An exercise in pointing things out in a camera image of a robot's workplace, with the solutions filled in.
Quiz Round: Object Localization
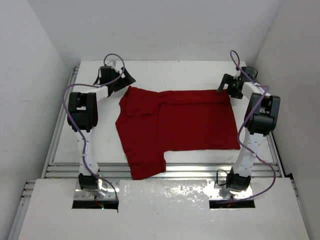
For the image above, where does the red t-shirt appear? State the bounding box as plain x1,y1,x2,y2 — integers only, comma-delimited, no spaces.
115,87,240,168

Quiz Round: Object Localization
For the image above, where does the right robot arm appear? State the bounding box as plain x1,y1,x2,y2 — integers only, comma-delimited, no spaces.
217,73,281,192

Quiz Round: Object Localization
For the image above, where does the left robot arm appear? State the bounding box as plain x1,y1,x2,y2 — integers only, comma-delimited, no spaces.
67,65,136,191

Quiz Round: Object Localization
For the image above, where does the white foam panel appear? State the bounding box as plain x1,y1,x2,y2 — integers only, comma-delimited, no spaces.
118,179,210,215

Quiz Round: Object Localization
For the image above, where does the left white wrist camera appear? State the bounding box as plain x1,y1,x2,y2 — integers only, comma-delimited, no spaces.
106,59,119,72

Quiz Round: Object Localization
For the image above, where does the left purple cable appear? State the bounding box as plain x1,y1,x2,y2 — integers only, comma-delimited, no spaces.
61,53,126,201

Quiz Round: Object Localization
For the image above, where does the purple cable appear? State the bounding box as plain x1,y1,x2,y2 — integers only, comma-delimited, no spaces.
61,53,126,201
219,49,277,202

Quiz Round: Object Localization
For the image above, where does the right aluminium side rail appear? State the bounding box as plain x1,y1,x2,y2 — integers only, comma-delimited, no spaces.
246,64,283,176

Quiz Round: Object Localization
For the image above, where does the aluminium side rail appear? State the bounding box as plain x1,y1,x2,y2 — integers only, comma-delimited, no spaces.
40,64,80,179
246,64,283,176

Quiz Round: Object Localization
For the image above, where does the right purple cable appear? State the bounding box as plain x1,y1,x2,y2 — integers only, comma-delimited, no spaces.
219,49,277,202

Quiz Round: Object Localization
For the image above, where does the left aluminium side rail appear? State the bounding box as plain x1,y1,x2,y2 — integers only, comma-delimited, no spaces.
40,64,80,179

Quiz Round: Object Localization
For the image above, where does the aluminium front rail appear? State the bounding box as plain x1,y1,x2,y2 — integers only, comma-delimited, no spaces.
42,162,283,180

